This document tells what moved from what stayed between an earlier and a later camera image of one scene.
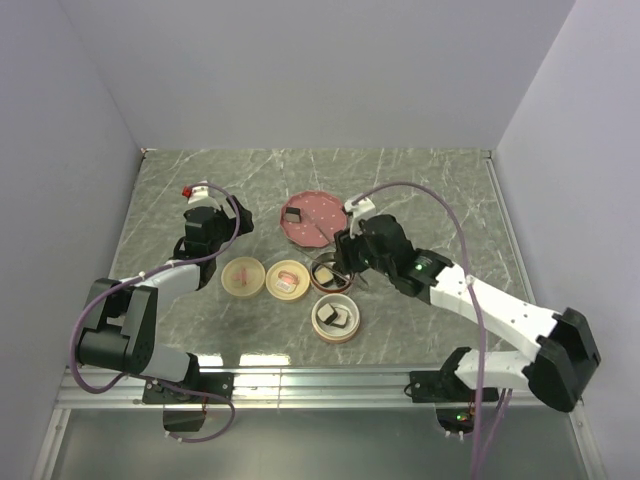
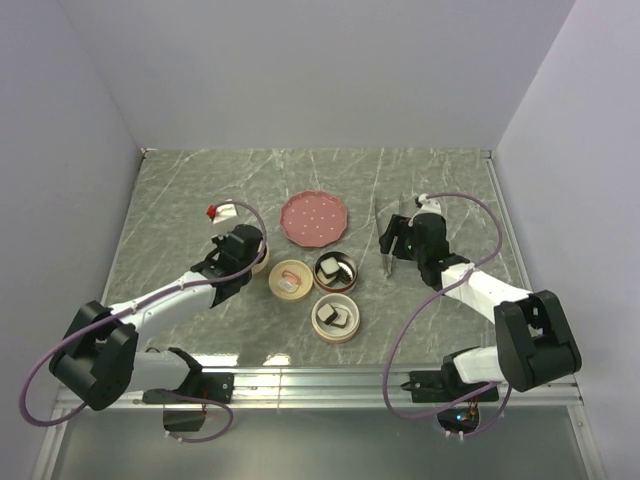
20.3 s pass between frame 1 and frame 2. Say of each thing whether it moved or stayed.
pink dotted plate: stayed
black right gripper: moved
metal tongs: moved
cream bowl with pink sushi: stayed
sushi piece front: stayed
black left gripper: moved
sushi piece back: stayed
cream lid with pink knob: moved
